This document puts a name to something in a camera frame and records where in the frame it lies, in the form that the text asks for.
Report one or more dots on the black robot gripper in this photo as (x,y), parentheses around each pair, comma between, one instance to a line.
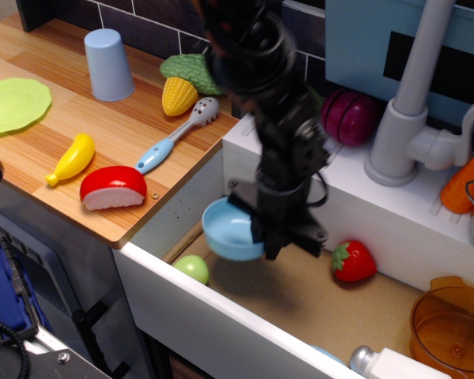
(281,217)

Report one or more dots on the light blue plastic bowl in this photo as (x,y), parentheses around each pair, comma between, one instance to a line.
(227,230)

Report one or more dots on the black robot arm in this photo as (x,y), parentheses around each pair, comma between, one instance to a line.
(252,58)

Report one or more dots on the green toy ball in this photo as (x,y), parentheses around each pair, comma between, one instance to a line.
(194,266)

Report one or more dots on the red toy strawberry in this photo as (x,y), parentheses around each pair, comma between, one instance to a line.
(351,261)

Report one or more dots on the blue grey slotted spoon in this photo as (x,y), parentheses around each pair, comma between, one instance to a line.
(205,111)

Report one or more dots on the purple toy onion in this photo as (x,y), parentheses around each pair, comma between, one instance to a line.
(350,117)

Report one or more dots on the green toy leafy vegetable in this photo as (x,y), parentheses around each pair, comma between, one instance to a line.
(318,99)

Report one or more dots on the grey toy faucet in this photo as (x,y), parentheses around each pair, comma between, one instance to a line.
(403,138)

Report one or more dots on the red white toy sushi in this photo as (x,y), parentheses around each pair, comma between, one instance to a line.
(113,187)

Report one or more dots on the yellow toy corn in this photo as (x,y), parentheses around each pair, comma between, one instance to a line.
(178,96)

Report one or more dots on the white bottle with silver cap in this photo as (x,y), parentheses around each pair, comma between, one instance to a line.
(389,364)

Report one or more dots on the green toy bitter gourd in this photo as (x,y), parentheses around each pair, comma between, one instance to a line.
(192,68)

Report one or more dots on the orange toy carrot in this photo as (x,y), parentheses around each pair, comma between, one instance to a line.
(453,195)

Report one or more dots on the yellow toy banana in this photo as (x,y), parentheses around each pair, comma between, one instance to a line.
(76,158)

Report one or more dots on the orange transparent plastic pot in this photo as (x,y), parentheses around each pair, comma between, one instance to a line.
(442,327)

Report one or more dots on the light blue plastic cup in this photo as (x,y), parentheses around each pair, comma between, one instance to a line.
(109,70)

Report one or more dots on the light green plastic plate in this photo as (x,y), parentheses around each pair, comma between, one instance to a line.
(22,102)

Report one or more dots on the black oven door handle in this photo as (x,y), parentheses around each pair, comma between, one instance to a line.
(84,321)

